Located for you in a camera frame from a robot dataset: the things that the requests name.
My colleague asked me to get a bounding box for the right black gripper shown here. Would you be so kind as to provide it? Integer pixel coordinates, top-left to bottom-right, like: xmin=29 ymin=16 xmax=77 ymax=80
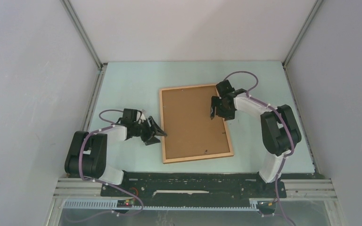
xmin=210 ymin=96 xmax=236 ymax=121

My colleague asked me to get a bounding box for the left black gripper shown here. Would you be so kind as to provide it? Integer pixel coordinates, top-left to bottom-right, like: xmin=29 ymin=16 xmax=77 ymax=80
xmin=132 ymin=116 xmax=166 ymax=145

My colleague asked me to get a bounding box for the brown backing board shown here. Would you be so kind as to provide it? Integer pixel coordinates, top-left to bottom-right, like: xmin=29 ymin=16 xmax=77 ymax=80
xmin=162 ymin=86 xmax=231 ymax=160

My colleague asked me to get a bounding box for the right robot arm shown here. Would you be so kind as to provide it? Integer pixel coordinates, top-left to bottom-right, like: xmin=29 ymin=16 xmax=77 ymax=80
xmin=210 ymin=80 xmax=302 ymax=197

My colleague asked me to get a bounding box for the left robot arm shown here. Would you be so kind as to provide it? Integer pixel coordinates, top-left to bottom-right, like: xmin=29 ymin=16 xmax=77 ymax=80
xmin=64 ymin=108 xmax=167 ymax=196

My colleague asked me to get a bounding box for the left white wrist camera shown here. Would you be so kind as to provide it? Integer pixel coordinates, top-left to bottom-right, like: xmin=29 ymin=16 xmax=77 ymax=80
xmin=140 ymin=109 xmax=147 ymax=121

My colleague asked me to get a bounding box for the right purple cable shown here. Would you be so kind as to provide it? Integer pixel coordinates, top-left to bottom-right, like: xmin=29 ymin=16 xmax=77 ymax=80
xmin=223 ymin=71 xmax=296 ymax=225

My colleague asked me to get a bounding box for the purple cable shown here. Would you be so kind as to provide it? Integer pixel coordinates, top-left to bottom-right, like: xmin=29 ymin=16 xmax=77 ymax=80
xmin=223 ymin=71 xmax=296 ymax=225
xmin=78 ymin=109 xmax=145 ymax=224

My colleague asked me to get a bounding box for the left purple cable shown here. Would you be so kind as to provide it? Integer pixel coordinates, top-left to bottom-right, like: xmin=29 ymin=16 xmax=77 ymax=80
xmin=78 ymin=109 xmax=145 ymax=224

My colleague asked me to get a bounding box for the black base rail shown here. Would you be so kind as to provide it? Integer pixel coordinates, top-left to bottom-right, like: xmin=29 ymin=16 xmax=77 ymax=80
xmin=119 ymin=172 xmax=287 ymax=207

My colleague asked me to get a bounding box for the left aluminium corner post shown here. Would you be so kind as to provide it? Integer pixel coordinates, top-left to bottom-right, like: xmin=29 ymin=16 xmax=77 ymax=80
xmin=59 ymin=0 xmax=104 ymax=70

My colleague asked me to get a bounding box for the aluminium corner post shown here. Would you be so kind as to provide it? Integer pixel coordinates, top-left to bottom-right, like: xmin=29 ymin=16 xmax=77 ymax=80
xmin=59 ymin=0 xmax=104 ymax=70
xmin=282 ymin=0 xmax=324 ymax=69

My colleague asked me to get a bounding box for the grey slotted cable duct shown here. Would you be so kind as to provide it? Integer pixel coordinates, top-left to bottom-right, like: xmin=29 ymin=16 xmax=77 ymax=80
xmin=62 ymin=199 xmax=259 ymax=211

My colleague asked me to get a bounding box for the right aluminium corner post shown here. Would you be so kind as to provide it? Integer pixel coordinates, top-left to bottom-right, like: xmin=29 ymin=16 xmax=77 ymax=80
xmin=282 ymin=0 xmax=324 ymax=69

